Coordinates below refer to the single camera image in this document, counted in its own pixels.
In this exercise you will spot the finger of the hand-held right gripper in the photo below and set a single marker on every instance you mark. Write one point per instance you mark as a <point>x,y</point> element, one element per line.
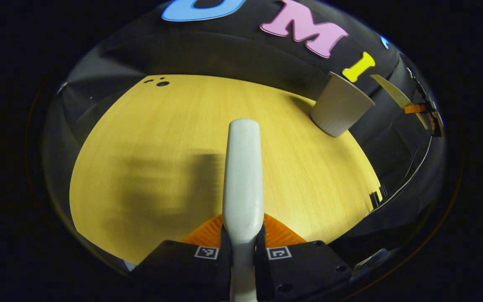
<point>415,108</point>

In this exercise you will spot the black desk edge clamp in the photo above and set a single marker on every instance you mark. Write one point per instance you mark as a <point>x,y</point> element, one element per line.
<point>377,199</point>

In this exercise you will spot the black backdrop cloth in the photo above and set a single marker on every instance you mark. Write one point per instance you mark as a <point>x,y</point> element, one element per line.
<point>224,50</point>

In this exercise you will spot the small white broom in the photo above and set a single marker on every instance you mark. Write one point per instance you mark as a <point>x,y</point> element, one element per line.
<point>243,176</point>

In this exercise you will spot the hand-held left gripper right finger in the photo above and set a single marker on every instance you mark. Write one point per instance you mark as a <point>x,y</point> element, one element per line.
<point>304,268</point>

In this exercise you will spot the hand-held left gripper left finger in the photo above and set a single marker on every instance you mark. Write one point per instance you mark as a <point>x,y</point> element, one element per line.
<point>183,268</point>

